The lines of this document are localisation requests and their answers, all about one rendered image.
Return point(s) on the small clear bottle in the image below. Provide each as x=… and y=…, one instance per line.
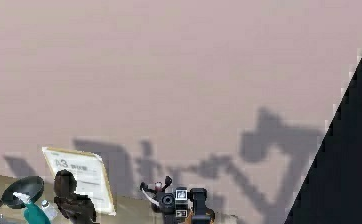
x=49, y=209

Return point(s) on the white framed paper board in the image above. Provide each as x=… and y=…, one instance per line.
x=85, y=176

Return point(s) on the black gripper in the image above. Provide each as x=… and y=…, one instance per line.
x=167, y=201

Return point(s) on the dark brown statue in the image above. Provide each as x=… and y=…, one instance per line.
x=70, y=200

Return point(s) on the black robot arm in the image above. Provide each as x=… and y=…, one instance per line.
x=199, y=200

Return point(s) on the black flat panel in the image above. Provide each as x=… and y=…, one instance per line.
x=342, y=166

